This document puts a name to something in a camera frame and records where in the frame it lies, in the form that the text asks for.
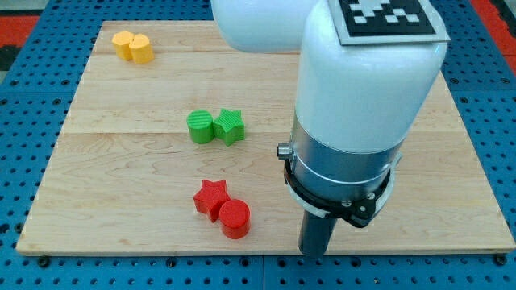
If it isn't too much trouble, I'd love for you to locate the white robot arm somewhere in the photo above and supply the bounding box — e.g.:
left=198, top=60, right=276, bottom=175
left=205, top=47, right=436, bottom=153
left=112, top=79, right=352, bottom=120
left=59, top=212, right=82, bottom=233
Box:
left=211, top=0, right=449, bottom=227

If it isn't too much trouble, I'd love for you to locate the green star block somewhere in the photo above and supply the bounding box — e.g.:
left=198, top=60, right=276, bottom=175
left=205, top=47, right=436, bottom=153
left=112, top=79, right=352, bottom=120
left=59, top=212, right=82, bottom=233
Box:
left=213, top=108, right=245, bottom=147

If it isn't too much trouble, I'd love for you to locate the green cylinder block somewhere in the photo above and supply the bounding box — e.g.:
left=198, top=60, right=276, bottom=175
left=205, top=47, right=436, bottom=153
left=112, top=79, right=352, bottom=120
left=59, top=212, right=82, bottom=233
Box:
left=186, top=110, right=214, bottom=144

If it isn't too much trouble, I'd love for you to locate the red star block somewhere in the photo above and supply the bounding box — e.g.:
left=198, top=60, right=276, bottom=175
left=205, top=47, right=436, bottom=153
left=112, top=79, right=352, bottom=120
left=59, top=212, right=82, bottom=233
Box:
left=193, top=180, right=231, bottom=222

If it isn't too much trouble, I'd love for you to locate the red cylinder block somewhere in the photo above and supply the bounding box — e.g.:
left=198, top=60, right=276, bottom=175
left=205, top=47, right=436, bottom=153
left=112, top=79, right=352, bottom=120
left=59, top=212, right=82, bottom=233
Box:
left=219, top=199, right=251, bottom=239

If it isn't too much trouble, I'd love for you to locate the wooden board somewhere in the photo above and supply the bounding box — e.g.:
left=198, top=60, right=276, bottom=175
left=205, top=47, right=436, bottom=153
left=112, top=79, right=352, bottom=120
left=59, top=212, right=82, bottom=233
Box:
left=16, top=21, right=515, bottom=256

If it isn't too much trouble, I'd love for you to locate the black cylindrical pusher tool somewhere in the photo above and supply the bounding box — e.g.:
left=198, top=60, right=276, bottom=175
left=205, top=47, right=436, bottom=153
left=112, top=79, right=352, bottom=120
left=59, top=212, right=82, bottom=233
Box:
left=298, top=211, right=337, bottom=257

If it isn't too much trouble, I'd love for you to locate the yellow heart block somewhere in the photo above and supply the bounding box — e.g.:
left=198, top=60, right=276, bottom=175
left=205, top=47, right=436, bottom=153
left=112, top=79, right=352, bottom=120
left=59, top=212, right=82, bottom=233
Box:
left=129, top=34, right=155, bottom=64

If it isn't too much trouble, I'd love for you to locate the black white fiducial marker tag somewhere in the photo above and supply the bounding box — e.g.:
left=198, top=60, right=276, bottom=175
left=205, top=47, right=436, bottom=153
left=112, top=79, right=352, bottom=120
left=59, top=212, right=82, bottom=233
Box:
left=328, top=0, right=451, bottom=46

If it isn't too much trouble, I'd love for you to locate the yellow hexagon block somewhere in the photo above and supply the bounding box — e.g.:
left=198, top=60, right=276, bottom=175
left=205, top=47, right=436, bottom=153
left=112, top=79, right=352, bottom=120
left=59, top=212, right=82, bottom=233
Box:
left=111, top=31, right=135, bottom=60

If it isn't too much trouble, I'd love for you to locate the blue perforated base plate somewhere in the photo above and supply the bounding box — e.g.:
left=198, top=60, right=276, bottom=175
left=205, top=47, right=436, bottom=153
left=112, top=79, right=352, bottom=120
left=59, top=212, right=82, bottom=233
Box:
left=1, top=0, right=515, bottom=289

